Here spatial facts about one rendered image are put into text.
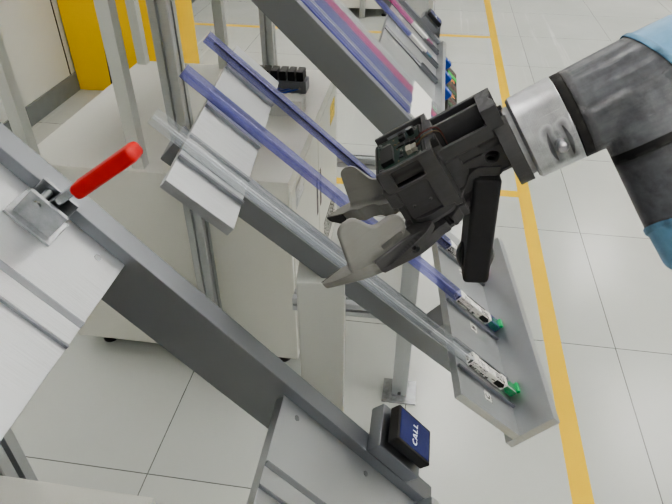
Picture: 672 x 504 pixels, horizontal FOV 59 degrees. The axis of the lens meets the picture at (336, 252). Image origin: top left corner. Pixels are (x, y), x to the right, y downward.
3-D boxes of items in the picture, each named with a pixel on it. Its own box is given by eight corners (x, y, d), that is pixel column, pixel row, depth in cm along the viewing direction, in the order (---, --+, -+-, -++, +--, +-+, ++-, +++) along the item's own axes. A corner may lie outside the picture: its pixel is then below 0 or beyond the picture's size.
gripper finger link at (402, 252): (359, 247, 55) (431, 188, 56) (369, 260, 56) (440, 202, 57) (380, 266, 51) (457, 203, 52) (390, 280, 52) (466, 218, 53)
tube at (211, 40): (480, 274, 90) (486, 270, 89) (481, 280, 89) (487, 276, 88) (205, 38, 70) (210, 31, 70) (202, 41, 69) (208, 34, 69)
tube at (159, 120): (508, 388, 72) (515, 384, 72) (510, 398, 71) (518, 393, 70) (151, 116, 53) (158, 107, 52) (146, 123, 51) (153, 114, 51)
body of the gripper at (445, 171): (368, 141, 57) (486, 76, 52) (410, 207, 61) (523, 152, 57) (368, 182, 50) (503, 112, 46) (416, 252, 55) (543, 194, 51)
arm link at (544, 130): (569, 132, 55) (596, 176, 49) (522, 155, 57) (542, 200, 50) (539, 63, 52) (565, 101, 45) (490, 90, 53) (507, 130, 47)
